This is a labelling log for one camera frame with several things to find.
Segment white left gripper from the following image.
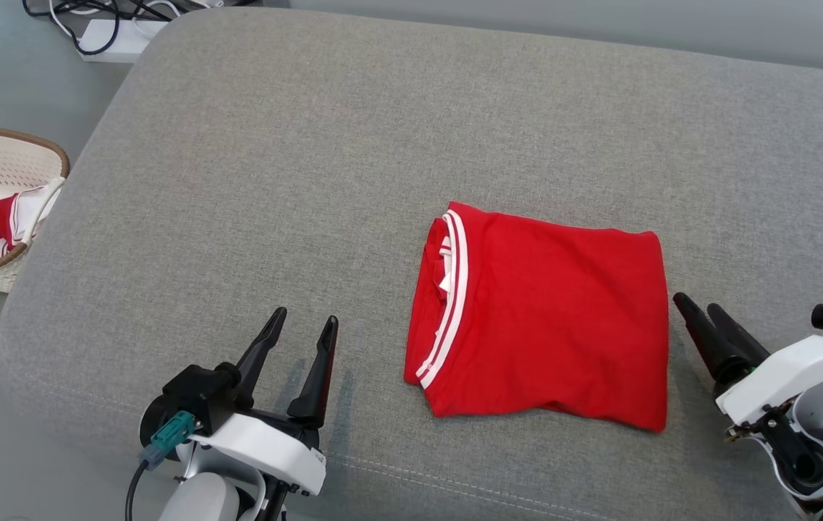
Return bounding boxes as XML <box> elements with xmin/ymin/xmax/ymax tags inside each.
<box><xmin>190</xmin><ymin>307</ymin><xmax>339</xmax><ymax>497</ymax></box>

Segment grey fabric sofa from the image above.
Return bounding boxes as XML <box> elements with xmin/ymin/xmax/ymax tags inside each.
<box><xmin>0</xmin><ymin>7</ymin><xmax>823</xmax><ymax>521</ymax></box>

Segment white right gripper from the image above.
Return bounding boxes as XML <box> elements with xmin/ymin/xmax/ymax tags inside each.
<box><xmin>673</xmin><ymin>292</ymin><xmax>823</xmax><ymax>428</ymax></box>

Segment black white cable bundle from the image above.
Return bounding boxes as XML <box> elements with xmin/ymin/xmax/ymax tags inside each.
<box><xmin>22</xmin><ymin>0</ymin><xmax>260</xmax><ymax>57</ymax></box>

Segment white power strip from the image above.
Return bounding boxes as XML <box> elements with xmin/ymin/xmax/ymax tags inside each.
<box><xmin>78</xmin><ymin>18</ymin><xmax>169</xmax><ymax>64</ymax></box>

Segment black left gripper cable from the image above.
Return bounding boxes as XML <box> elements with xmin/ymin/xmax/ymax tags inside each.
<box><xmin>125</xmin><ymin>411</ymin><xmax>196</xmax><ymax>521</ymax></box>

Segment red white printed t-shirt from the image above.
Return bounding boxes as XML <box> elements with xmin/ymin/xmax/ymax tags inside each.
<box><xmin>404</xmin><ymin>201</ymin><xmax>670</xmax><ymax>433</ymax></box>

